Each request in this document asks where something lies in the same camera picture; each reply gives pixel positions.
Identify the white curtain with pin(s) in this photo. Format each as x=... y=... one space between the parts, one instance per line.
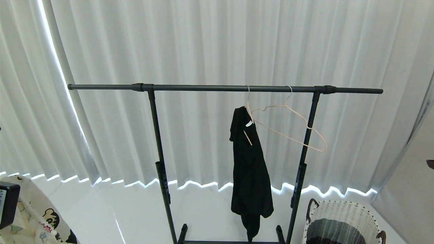
x=203 y=40

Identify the cream printed garment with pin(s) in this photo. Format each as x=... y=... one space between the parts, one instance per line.
x=34 y=217

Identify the black clothes rack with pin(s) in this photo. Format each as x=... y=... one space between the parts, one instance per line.
x=203 y=88

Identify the pink clothes hanger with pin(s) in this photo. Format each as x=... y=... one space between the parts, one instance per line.
x=286 y=105
x=248 y=138

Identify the white laundry basket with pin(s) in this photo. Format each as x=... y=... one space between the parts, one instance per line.
x=339 y=217

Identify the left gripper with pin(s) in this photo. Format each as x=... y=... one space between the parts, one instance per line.
x=8 y=203

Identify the black garment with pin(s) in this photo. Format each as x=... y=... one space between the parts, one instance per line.
x=251 y=186

